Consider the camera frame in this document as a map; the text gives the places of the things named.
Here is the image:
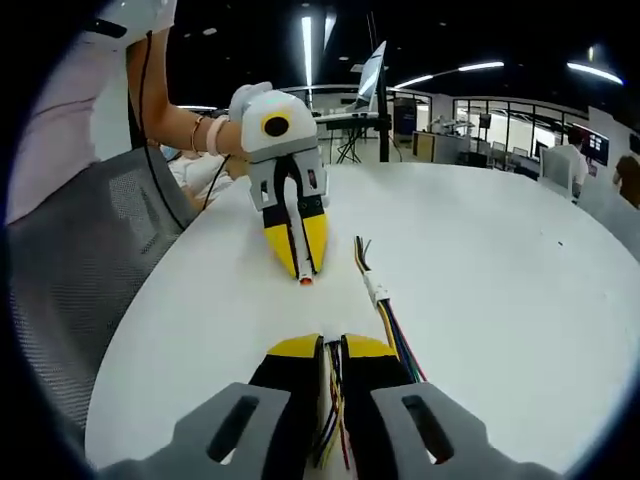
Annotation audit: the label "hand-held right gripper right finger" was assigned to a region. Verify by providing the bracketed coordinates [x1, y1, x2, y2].
[341, 333, 561, 480]

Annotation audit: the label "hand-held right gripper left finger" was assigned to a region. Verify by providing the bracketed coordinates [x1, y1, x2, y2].
[99, 333, 326, 480]

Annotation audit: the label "white JST connector long wires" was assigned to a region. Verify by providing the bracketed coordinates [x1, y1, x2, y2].
[312, 333, 352, 471]
[372, 287, 430, 385]

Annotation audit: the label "pink wristband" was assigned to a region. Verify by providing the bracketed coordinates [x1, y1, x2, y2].
[207, 117, 230, 157]

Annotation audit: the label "white side table black legs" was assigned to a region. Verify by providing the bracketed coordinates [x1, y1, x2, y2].
[314, 110, 382, 166]

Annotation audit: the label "ceiling light strip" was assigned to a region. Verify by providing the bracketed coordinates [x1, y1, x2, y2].
[300, 14, 315, 90]
[566, 60, 626, 87]
[393, 60, 506, 90]

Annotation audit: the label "black stand pole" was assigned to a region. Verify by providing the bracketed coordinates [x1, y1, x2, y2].
[366, 9, 395, 164]

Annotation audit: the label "large monitor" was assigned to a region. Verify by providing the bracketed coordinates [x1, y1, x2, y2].
[352, 39, 389, 114]

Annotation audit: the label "dark blue poster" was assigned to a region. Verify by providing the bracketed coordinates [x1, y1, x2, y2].
[392, 97, 419, 137]

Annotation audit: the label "wooden cabinet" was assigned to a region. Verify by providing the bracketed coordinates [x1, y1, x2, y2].
[412, 130, 437, 163]

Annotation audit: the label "white worn device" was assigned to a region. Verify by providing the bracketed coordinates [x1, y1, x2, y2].
[92, 0, 180, 40]

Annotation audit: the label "grey mesh office chair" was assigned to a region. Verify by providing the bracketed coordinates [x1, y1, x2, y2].
[7, 147, 204, 431]

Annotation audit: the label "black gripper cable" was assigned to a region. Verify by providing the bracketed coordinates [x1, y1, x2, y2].
[127, 29, 232, 232]

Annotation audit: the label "wall screen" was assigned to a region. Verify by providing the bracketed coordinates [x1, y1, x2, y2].
[581, 127, 612, 167]

